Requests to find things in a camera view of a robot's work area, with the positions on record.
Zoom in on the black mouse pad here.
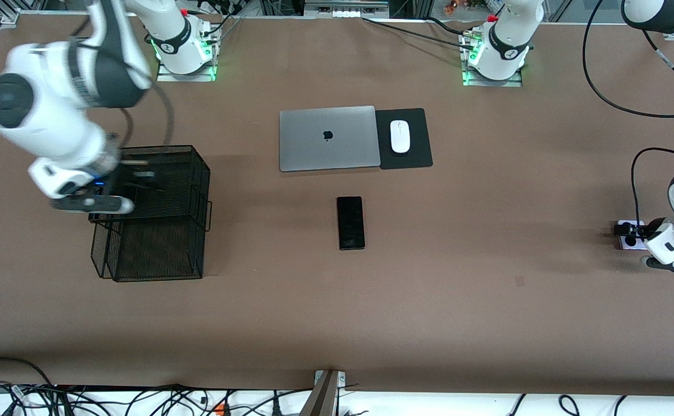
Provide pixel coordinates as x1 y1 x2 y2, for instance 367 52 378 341
375 108 433 170

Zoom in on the silver laptop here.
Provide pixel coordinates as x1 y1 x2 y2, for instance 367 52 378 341
279 106 381 173

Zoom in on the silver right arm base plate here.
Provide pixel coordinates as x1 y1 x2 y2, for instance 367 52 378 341
157 39 219 82

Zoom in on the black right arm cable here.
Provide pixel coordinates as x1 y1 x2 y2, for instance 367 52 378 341
74 0 176 148

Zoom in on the black cable loop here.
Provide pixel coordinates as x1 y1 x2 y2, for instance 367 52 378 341
0 357 57 399

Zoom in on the white computer mouse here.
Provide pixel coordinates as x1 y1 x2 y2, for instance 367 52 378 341
390 120 411 154

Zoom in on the white lilac flip phone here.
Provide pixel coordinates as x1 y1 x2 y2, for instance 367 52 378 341
614 220 650 251

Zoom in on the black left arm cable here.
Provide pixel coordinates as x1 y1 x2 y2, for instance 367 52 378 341
582 0 674 243

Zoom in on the black wire mesh organizer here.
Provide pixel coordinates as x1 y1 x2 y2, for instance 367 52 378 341
88 145 213 283

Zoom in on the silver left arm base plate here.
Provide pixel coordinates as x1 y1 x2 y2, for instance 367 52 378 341
461 32 524 87

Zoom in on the white power strip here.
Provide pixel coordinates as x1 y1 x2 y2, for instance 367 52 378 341
304 0 390 19

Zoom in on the black slab smartphone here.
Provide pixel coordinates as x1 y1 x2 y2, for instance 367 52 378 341
337 196 366 251

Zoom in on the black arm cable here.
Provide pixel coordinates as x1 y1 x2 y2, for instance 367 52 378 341
74 0 176 148
582 0 674 243

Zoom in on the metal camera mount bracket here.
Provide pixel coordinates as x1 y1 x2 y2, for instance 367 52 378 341
299 370 347 416

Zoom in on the black cable on table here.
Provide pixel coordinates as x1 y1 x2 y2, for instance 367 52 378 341
362 16 476 50

